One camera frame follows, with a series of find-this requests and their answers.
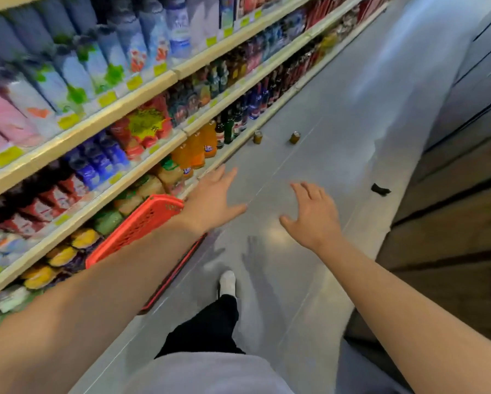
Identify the person's left forearm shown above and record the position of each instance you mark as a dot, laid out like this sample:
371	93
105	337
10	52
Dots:
89	307

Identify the row of white blue bottles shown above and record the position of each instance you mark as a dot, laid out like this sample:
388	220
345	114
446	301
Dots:
105	45

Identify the green packet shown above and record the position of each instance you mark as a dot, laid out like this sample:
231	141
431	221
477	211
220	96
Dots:
107	221

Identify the row of red label bottles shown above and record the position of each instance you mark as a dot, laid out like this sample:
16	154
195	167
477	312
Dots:
36	201

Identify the person's right hand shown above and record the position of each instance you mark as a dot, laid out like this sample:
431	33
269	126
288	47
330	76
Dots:
317	223

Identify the row of yellow price tags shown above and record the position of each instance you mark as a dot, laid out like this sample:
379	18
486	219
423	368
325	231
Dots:
107	98

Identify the black trousers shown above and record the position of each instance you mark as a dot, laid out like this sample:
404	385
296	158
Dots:
206	328

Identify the white shoe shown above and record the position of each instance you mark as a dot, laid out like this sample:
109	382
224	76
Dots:
227	283

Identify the red plastic shopping basket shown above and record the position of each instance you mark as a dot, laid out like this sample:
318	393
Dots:
140	225

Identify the person's left thumb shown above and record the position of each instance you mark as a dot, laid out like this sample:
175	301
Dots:
235	210

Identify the person's right forearm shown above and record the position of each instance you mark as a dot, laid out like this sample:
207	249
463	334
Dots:
401	320

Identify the row of dark glass bottles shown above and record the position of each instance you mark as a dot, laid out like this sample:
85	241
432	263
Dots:
261	90

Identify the person's left hand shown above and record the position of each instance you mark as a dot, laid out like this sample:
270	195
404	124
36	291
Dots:
206	201

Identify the orange soda bottle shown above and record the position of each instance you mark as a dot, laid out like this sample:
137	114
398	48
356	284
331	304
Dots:
209	139
183	159
196	150

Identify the person's right thumb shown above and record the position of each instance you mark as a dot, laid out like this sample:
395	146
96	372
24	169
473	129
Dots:
291	226

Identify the small black object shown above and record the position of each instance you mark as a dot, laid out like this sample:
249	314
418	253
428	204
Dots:
380	189

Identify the group of beige packets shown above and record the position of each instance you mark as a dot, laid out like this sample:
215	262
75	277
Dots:
151	186

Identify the group of red yellow packets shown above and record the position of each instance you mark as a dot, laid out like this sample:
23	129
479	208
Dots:
144	125

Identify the gold drink can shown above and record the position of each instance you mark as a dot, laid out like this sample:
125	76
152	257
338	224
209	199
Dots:
294	137
257	137

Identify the row of blue label bottles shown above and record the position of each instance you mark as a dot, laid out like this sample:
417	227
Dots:
99	159

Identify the yellow lid jar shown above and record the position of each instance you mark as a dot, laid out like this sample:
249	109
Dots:
85	237
38	276
62	255

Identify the grey shirt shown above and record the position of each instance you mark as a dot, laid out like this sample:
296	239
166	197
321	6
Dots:
208	375

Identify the dark cabinet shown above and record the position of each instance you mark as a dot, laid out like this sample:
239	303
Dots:
463	159

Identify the row of red boxes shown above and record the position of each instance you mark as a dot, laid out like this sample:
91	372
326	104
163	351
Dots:
340	10

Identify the cream store shelving unit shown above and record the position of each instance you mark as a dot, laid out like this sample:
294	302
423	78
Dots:
118	112

